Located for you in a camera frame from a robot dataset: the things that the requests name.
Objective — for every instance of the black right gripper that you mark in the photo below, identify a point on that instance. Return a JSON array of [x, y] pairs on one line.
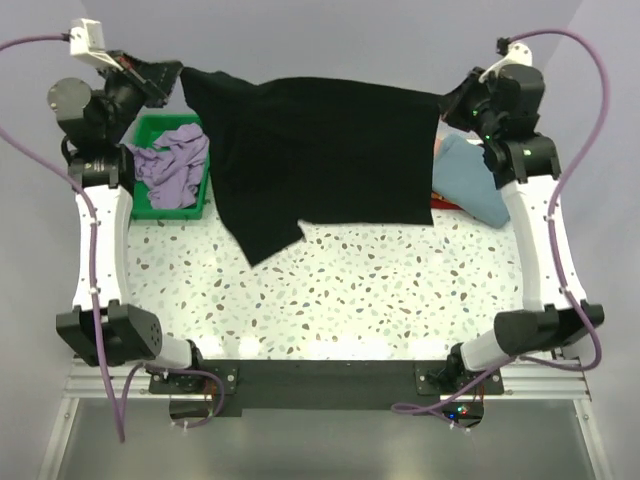
[[452, 103]]

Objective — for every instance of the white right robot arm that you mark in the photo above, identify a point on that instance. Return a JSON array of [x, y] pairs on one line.
[[501, 107]]

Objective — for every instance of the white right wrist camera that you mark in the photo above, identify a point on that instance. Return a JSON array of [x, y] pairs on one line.
[[511, 52]]

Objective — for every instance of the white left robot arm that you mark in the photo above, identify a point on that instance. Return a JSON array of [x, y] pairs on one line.
[[103, 327]]

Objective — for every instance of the folded pink t shirt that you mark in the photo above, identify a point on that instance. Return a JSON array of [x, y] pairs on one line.
[[438, 147]]

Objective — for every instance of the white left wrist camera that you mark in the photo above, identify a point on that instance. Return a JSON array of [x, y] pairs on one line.
[[87, 44]]

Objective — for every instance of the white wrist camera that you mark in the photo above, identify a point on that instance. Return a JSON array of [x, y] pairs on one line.
[[87, 44], [511, 52]]

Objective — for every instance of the green plastic bin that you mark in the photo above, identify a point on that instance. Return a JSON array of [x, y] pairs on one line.
[[149, 128]]

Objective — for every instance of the black t shirt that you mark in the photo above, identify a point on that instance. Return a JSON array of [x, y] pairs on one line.
[[314, 150]]

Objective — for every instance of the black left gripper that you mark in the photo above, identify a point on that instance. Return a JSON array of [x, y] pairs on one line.
[[153, 80]]

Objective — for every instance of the crumpled purple t shirt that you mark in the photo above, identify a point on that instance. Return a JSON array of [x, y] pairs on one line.
[[172, 169]]

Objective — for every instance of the folded blue t shirt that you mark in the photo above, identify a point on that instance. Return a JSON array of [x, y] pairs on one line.
[[461, 176]]

